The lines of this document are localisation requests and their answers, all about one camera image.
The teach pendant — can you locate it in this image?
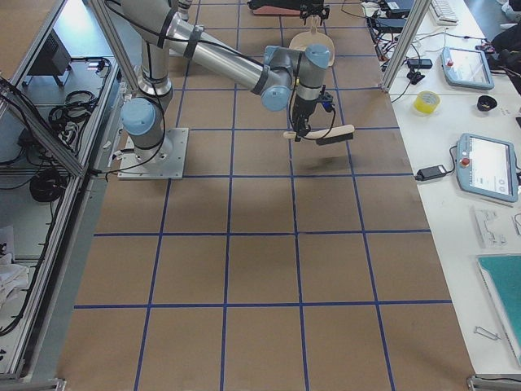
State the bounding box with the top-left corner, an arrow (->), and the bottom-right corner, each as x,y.
455,133 -> 519,203
440,46 -> 495,90

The teal cutting mat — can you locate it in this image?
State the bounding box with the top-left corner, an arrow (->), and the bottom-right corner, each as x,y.
477,254 -> 520,364

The yellow tape roll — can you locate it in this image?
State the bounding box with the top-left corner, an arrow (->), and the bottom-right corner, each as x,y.
413,90 -> 440,115

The coiled black cable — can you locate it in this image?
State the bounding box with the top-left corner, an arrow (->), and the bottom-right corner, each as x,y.
28,167 -> 66,204

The beige plastic dustpan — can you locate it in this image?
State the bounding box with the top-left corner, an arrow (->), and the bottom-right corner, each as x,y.
289,15 -> 335,67

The black clip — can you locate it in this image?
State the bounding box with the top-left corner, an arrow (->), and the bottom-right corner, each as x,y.
407,70 -> 425,85

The lower teach pendant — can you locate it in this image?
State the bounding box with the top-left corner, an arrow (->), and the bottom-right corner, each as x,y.
455,133 -> 519,203

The black box on shelf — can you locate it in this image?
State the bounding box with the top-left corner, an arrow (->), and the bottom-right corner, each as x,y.
28,29 -> 72,87

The upper teach pendant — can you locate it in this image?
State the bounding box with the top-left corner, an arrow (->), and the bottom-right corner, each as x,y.
440,46 -> 495,90

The aluminium frame post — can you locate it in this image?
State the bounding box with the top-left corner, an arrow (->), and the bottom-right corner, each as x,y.
381,0 -> 431,92

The white keyboard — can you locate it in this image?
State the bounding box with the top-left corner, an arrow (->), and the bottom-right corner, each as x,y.
429,0 -> 459,26

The black power adapter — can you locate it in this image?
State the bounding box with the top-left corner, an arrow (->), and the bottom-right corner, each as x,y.
414,165 -> 449,182

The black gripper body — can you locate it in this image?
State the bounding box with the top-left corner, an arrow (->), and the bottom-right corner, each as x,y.
299,0 -> 329,21
291,84 -> 334,130

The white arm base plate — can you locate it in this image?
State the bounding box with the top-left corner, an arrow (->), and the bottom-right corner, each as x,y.
117,128 -> 189,180

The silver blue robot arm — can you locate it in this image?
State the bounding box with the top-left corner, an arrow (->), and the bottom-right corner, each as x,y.
120,1 -> 340,145

